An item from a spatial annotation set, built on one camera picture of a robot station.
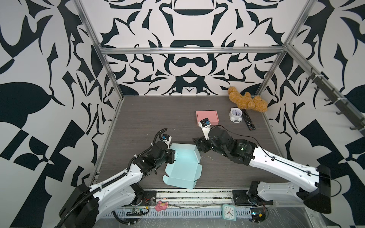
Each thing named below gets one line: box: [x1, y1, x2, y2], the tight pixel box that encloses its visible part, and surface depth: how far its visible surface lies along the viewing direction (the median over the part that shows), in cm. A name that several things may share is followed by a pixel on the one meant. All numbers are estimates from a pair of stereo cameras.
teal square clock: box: [221, 204, 237, 221], surface depth 71 cm
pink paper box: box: [195, 110, 220, 126], surface depth 107 cm
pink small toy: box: [154, 200, 169, 212], surface depth 71 cm
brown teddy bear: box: [227, 86, 269, 113], surface depth 107 cm
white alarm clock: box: [229, 107, 243, 124], surface depth 107 cm
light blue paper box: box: [162, 142, 203, 190], surface depth 79 cm
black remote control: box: [241, 109, 257, 131], surface depth 107 cm
